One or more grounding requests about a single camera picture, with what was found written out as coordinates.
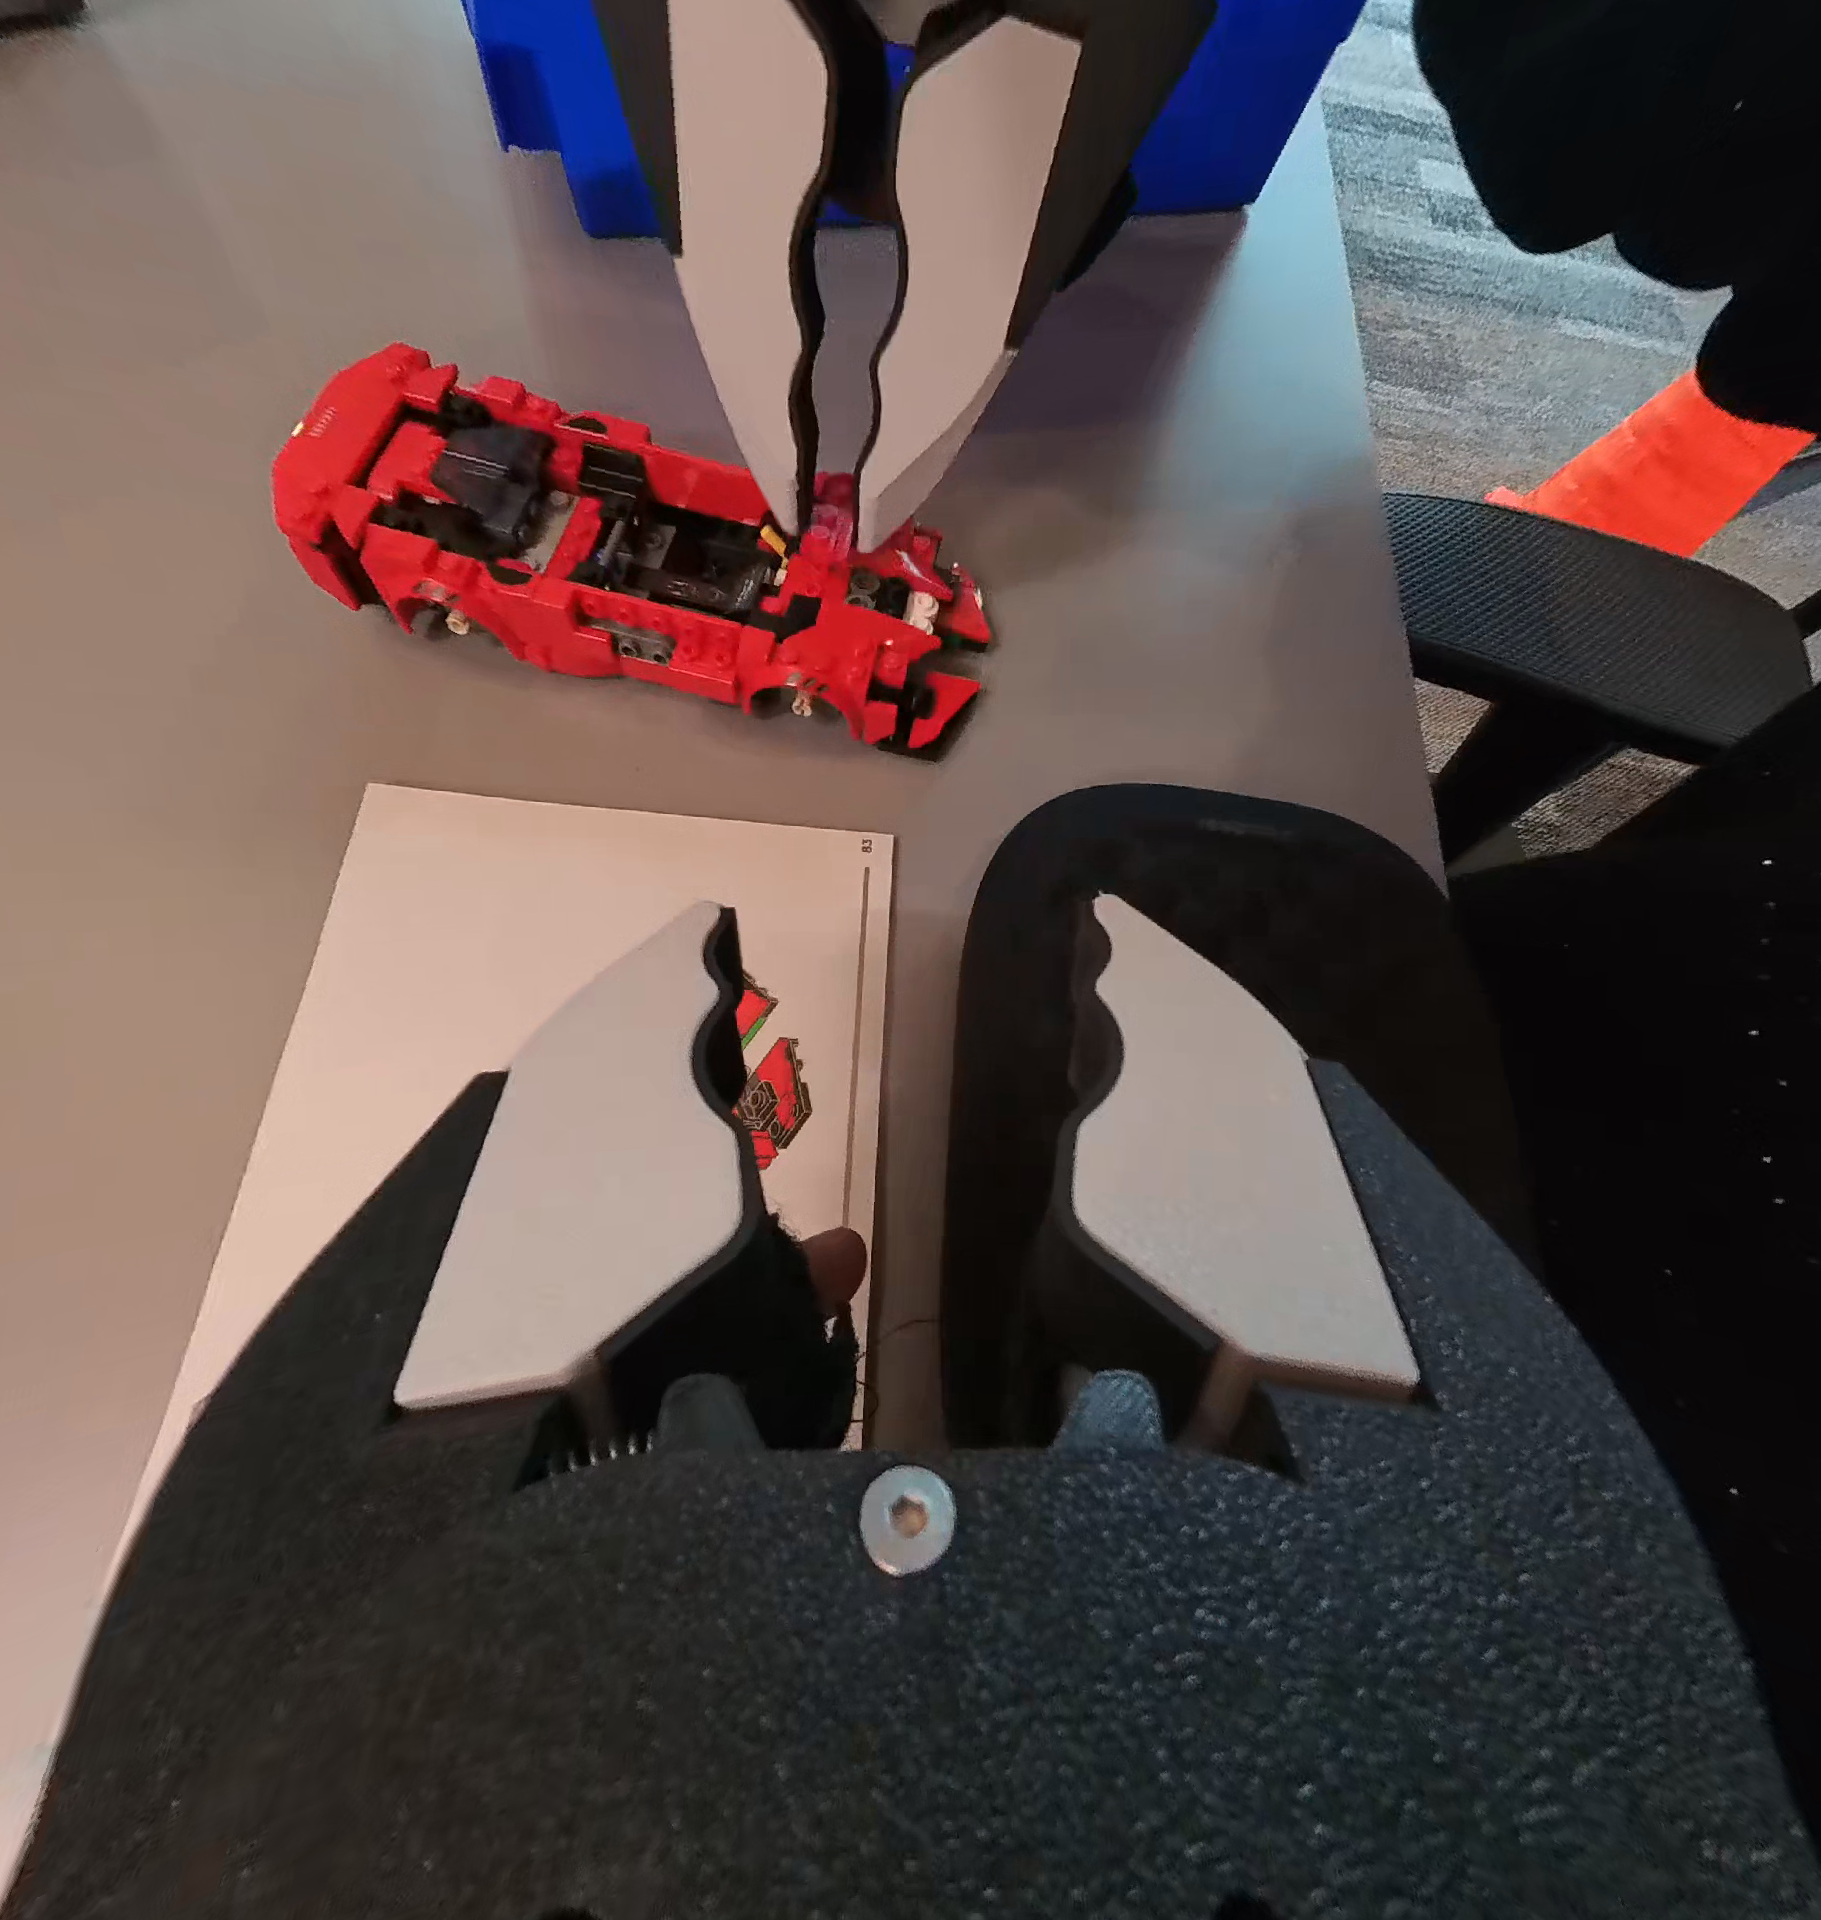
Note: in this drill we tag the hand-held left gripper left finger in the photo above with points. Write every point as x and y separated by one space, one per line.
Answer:
582 1171

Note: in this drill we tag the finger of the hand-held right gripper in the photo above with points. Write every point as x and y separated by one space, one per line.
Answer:
738 225
971 270

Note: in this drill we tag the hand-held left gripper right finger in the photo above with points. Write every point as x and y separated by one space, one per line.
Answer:
1226 1171

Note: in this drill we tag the lego instruction booklet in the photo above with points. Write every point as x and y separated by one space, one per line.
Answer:
447 930

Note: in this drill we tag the pink translucent lego piece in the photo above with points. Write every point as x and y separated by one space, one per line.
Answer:
836 517

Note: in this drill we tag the red lego car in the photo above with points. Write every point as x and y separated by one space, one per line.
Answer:
401 451

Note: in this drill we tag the person's right forearm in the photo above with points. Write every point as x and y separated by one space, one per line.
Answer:
1601 120

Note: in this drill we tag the person's left hand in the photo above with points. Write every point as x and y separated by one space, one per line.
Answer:
807 1350

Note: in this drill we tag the blue plastic storage bin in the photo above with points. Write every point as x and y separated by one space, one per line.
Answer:
1272 91

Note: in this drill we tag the black office chair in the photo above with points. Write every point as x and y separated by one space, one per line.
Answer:
1601 600
1677 1126

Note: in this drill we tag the red orange floor object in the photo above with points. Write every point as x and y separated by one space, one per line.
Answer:
1646 481

